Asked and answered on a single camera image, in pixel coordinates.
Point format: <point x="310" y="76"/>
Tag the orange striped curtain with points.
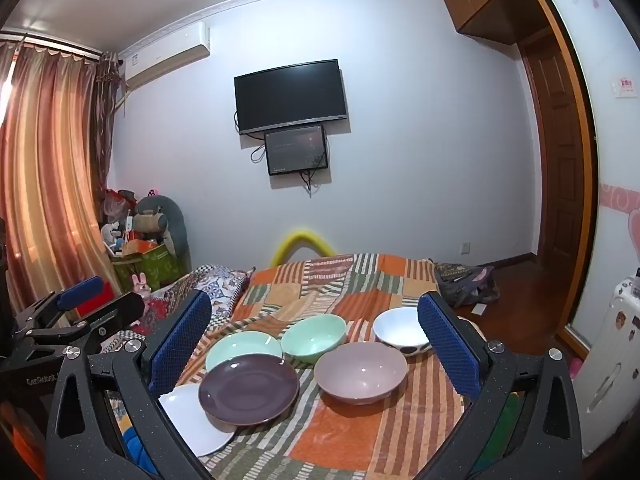
<point x="45" y="175"/>

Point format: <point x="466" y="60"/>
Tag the pink rabbit toy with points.
<point x="141" y="286"/>

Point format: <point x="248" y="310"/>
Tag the pale green bowl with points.
<point x="185" y="422"/>

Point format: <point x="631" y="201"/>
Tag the mint green bowl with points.
<point x="312" y="337"/>

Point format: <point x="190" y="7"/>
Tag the pale pink bowl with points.
<point x="360" y="372"/>

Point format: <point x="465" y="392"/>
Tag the brown wooden door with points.
<point x="555" y="150"/>

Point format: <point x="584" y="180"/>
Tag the yellow foam tube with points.
<point x="302" y="237"/>

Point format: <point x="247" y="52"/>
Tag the orange cloth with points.
<point x="25" y="440"/>

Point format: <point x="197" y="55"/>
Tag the brown curtain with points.
<point x="106" y="120"/>

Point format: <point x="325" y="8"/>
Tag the white air conditioner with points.
<point x="165" y="55"/>

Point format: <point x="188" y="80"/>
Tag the small black monitor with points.
<point x="296" y="150"/>

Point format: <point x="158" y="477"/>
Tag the grey plush toy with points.
<point x="160" y="220"/>

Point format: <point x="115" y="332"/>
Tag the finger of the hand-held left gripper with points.
<point x="80" y="292"/>
<point x="117" y="312"/>

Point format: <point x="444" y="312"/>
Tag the white bowl with dark dots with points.
<point x="400" y="327"/>

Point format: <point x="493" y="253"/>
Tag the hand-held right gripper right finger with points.
<point x="450" y="345"/>

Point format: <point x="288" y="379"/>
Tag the green storage bag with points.
<point x="155" y="267"/>

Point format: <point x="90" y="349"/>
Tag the purple plate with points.
<point x="247" y="390"/>

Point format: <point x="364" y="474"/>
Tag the mint green plate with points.
<point x="235" y="345"/>

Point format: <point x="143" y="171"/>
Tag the white suitcase with stickers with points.
<point x="615" y="360"/>

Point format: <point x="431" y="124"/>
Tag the pink label sticker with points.
<point x="625" y="85"/>

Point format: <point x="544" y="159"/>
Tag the wooden overhead cabinet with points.
<point x="480" y="0"/>

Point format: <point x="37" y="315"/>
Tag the white wall outlet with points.
<point x="465" y="247"/>

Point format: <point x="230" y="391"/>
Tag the white paper sheet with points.
<point x="479" y="309"/>

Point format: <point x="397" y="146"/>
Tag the small white plush toy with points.
<point x="111" y="234"/>

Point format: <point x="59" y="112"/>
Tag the pink plastic object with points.
<point x="576" y="369"/>

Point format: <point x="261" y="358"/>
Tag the white curtain rail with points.
<point x="50" y="40"/>

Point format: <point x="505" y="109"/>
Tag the striped patchwork blanket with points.
<point x="350" y="290"/>

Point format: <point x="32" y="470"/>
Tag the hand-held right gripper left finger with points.
<point x="180" y="342"/>

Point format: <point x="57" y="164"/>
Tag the blue patterned quilt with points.
<point x="225" y="285"/>

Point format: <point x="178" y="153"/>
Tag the black wall television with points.
<point x="290" y="95"/>

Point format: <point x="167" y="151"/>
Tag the grey backpack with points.
<point x="465" y="282"/>

